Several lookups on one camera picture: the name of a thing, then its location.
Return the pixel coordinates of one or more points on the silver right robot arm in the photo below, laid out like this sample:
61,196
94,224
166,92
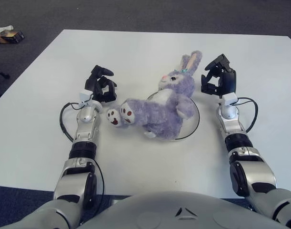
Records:
238,143

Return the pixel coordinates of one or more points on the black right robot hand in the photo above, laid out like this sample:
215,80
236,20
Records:
228,81

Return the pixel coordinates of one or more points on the white plate black rim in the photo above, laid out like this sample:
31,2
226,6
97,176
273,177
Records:
193,119

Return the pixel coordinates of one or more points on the purple plush bunny doll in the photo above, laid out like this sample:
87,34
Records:
159,109

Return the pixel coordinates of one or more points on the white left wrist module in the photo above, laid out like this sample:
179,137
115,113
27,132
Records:
85,96

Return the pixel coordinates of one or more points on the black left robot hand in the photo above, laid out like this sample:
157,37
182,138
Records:
98,90

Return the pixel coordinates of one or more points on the silver robot torso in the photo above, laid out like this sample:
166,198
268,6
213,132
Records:
159,210

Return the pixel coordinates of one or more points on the brown black box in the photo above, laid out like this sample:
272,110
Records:
12,37

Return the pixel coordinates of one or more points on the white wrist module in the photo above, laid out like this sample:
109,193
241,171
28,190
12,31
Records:
85,96
229,99

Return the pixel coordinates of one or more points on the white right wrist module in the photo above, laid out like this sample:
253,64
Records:
229,99

